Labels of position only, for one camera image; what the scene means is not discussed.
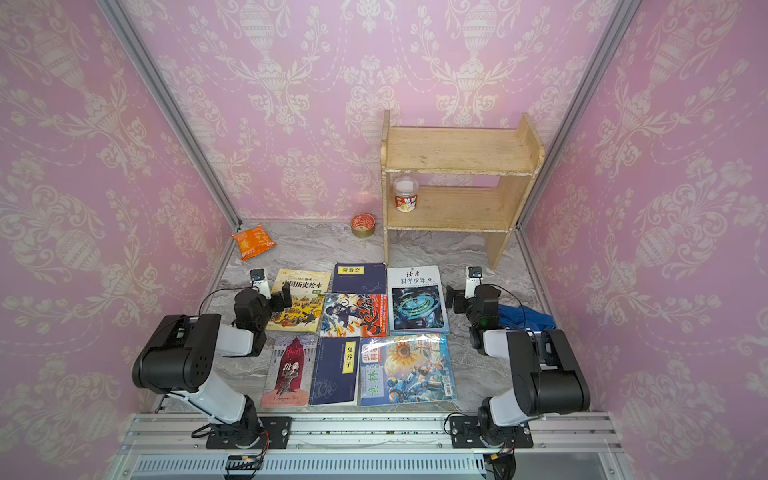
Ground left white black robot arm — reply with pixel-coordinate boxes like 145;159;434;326
132;284;292;451

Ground yellow history picture book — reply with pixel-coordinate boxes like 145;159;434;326
267;269;331;333

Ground navy Guiguzi book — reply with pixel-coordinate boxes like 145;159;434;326
309;337;360;406

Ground right aluminium corner post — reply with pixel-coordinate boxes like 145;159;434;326
517;0;643;230

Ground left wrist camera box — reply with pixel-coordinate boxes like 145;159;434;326
249;268;271;299

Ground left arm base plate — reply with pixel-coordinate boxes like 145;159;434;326
205;416;292;451

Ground wooden two-tier shelf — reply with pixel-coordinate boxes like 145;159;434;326
380;111;546;269

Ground left aluminium corner post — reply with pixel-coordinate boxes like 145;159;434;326
97;0;242;231

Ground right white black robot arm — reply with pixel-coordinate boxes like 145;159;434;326
446;283;591;449

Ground blue cloth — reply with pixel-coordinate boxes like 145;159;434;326
499;305;556;332

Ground white red cup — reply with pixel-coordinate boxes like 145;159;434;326
393;176;419;213

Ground red manga comic book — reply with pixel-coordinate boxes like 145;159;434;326
318;293;389;338

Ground orange snack bag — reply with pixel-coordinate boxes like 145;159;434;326
231;223;277;261

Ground Hamlet purple red book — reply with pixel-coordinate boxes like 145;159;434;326
261;334;318;409

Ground aluminium front rail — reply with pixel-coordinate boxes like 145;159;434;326
106;412;633;479

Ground white science magazine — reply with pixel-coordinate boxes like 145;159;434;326
387;265;450;335

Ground aluminium corner post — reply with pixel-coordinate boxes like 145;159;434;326
97;0;242;231
517;0;643;230

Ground colourful sunflower magazine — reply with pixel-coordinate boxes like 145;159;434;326
359;333;457;407

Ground dark blue book yellow label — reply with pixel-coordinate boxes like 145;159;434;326
331;263;387;295

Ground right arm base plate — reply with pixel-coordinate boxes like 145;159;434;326
443;412;534;450

